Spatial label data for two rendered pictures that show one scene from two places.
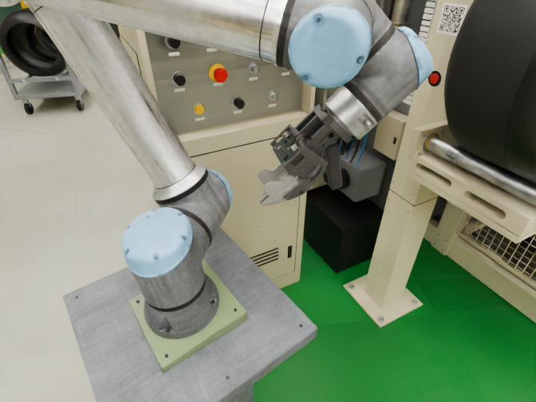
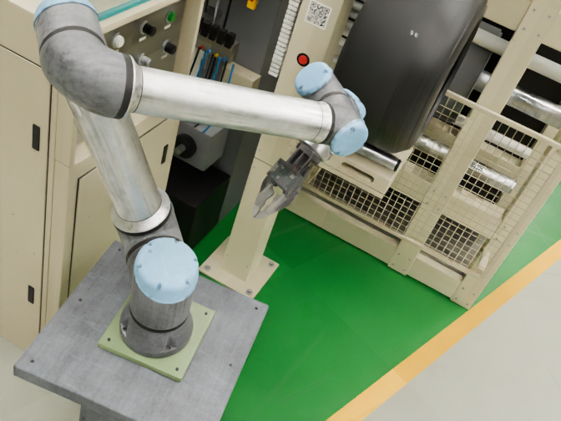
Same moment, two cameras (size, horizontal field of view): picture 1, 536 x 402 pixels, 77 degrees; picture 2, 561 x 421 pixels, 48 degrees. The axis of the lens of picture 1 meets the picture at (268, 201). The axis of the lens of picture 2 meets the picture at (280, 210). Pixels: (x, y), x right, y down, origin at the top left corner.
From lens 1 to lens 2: 1.11 m
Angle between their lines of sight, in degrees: 39
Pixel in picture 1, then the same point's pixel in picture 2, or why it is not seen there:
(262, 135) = (146, 127)
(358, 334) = not seen: hidden behind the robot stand
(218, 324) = (200, 329)
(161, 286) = (181, 307)
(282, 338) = (250, 322)
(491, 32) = (370, 63)
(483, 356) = (340, 295)
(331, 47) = (354, 139)
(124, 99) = (133, 150)
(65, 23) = not seen: hidden behind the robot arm
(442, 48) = (310, 35)
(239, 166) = not seen: hidden behind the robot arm
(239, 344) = (221, 339)
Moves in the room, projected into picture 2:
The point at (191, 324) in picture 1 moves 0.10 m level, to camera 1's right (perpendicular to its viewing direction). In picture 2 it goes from (187, 335) to (219, 322)
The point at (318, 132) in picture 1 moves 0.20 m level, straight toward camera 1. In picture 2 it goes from (305, 163) to (346, 220)
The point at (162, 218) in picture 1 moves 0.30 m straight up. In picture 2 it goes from (165, 250) to (187, 149)
